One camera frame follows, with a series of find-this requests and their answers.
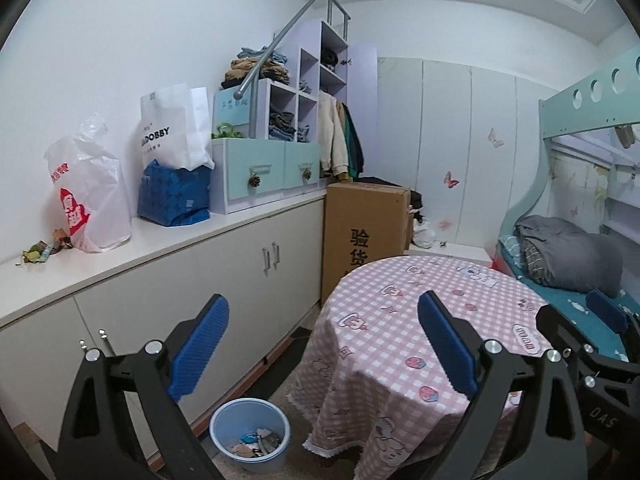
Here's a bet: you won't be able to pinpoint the red plastic stool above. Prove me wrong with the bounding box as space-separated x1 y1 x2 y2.
491 255 511 275

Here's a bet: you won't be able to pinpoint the teal drawer unit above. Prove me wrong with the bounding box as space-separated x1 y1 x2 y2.
209 138 320 214

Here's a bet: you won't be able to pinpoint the white low cabinet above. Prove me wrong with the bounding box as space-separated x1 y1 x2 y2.
1 192 324 446

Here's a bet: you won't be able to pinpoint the pink checkered tablecloth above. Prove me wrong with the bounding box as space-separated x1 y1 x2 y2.
288 256 550 479

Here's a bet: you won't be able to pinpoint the grey folded duvet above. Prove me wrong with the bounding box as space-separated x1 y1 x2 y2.
514 214 623 298

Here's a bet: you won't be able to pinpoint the white paper shopping bag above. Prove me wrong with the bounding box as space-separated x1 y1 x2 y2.
138 84 215 171

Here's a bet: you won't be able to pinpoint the trash inside bin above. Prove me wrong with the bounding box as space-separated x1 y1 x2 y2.
228 428 282 458

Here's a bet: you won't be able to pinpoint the brown cardboard box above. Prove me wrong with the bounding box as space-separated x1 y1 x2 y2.
321 182 410 300

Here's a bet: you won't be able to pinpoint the light blue trash bin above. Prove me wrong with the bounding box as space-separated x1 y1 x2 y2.
209 398 292 474

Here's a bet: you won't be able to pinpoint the teal bunk bed frame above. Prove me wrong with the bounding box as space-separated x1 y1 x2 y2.
499 47 639 236

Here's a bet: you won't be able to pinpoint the dark green hanging garment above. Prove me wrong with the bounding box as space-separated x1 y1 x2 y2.
342 104 364 180

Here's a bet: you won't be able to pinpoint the folded clothes pile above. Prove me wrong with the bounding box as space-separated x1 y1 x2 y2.
220 47 290 89

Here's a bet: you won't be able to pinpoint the lilac cubby shelf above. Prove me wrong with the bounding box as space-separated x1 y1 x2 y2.
214 18 379 181

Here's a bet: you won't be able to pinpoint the cream hanging jacket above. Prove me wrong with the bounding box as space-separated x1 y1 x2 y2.
318 91 348 177

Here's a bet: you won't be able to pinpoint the crumpled wrappers on counter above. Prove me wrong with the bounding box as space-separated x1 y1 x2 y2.
22 229 73 264

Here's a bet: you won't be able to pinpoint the white plastic bag on floor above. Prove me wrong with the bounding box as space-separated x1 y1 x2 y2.
412 218 436 249

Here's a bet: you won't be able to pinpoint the white red plastic bag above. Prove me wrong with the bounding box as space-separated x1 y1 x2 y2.
44 114 131 254

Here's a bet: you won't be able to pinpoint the grey metal handrail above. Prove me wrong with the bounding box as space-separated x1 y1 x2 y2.
233 0 352 140

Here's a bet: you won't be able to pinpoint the teal patterned mattress sheet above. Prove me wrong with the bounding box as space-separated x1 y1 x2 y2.
497 242 628 361

